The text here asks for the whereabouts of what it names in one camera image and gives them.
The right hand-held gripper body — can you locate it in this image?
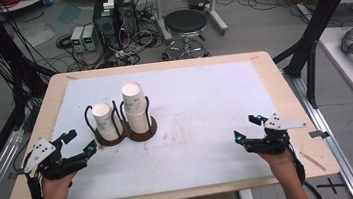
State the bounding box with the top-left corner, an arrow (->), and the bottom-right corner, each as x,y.
240,109 -> 310,159

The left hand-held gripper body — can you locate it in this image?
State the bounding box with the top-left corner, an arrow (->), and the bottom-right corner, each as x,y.
20,132 -> 91,184

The short stack of white paper cups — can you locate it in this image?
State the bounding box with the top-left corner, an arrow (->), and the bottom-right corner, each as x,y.
90,99 -> 126,144

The brown cup holder with black wires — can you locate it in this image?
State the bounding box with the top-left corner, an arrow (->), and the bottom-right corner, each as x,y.
82,94 -> 160,150

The tall stack of white paper cups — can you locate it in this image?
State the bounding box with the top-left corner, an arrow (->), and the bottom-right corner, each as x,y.
119,80 -> 154,136

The person's left hand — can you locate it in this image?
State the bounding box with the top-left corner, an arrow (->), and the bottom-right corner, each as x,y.
40,170 -> 80,199

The person's right hand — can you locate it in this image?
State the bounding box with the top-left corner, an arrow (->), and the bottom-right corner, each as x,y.
257,147 -> 301,185

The thin wooden stick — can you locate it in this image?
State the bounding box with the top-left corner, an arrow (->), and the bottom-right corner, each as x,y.
298,148 -> 328,175

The white table mat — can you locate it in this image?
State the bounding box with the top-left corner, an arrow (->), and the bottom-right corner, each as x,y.
44,55 -> 287,199

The black tape piece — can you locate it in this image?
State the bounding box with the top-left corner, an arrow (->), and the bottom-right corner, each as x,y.
308,128 -> 331,141

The grey bench power supply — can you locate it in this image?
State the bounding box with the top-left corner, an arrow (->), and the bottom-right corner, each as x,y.
80,23 -> 100,54
68,24 -> 89,55

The white floor board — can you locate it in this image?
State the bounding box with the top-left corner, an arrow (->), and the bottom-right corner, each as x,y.
316,24 -> 353,102

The white metal stand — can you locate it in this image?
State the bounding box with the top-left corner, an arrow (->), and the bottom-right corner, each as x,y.
152,0 -> 231,44

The black computer tower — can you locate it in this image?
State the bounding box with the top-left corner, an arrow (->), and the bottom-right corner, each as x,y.
90,0 -> 124,53
115,0 -> 142,43

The black round stool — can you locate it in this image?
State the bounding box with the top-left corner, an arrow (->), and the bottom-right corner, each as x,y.
156,6 -> 213,63

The flat black device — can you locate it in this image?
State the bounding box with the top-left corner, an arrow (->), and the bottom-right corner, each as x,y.
187,0 -> 213,12

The small white box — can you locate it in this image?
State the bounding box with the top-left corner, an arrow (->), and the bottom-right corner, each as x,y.
102,0 -> 118,11

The round white table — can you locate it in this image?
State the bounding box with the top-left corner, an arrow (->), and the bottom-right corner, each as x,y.
0,0 -> 51,14

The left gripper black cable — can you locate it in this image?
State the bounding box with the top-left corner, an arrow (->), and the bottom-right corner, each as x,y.
11,148 -> 45,199

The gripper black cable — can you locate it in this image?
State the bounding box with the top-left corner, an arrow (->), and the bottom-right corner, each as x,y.
11,148 -> 45,199
288,140 -> 327,199

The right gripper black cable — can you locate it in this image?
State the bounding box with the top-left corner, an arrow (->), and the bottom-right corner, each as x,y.
288,140 -> 327,199

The coiled black cable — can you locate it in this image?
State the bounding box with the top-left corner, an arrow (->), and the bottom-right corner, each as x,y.
53,33 -> 75,51

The black frame with cable bundle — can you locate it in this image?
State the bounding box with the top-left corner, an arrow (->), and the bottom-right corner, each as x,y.
0,0 -> 65,136

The black metal frame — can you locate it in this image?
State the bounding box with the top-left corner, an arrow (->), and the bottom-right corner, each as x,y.
266,0 -> 353,113

